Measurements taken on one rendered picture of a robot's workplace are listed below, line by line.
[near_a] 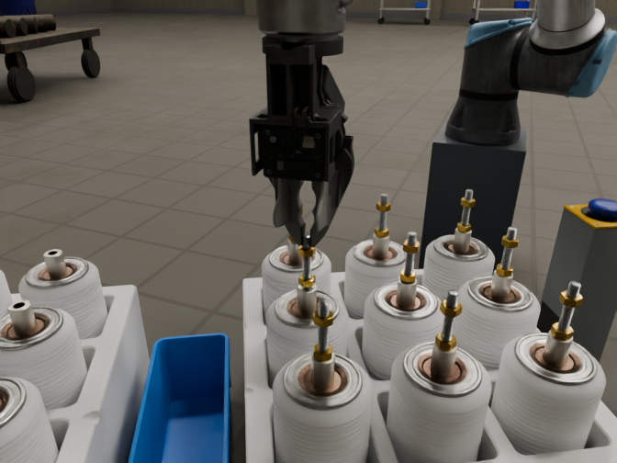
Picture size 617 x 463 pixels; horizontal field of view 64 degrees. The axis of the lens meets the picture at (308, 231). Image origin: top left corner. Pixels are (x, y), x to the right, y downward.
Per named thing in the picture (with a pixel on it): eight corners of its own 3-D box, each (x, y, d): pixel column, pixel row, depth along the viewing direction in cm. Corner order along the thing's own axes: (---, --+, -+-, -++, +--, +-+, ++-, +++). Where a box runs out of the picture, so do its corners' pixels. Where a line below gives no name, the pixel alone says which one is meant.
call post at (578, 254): (520, 378, 83) (562, 207, 69) (559, 374, 84) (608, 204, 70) (544, 410, 77) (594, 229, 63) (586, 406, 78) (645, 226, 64)
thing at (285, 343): (263, 447, 62) (257, 330, 54) (278, 391, 71) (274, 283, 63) (340, 456, 61) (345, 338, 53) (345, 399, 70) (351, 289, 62)
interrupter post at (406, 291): (418, 300, 60) (420, 277, 58) (411, 310, 58) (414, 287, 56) (398, 295, 61) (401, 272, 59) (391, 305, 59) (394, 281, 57)
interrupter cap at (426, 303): (445, 297, 61) (445, 291, 60) (426, 330, 55) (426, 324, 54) (387, 280, 64) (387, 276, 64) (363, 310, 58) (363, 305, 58)
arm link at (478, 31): (476, 81, 110) (485, 14, 104) (536, 89, 102) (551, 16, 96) (447, 88, 102) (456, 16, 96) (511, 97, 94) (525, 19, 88)
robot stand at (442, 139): (431, 235, 130) (444, 122, 117) (503, 247, 124) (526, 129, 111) (418, 268, 115) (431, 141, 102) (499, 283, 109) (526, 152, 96)
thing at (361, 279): (414, 370, 75) (426, 266, 67) (353, 381, 73) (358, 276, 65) (389, 332, 83) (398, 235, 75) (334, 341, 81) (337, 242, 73)
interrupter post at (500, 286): (513, 297, 61) (518, 274, 59) (502, 304, 59) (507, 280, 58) (495, 288, 62) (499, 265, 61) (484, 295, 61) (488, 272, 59)
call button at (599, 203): (578, 212, 68) (582, 197, 67) (606, 210, 69) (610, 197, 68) (598, 224, 65) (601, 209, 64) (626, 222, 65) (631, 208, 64)
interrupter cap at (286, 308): (268, 327, 55) (268, 322, 55) (281, 290, 62) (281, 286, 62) (336, 333, 54) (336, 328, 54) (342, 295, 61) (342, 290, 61)
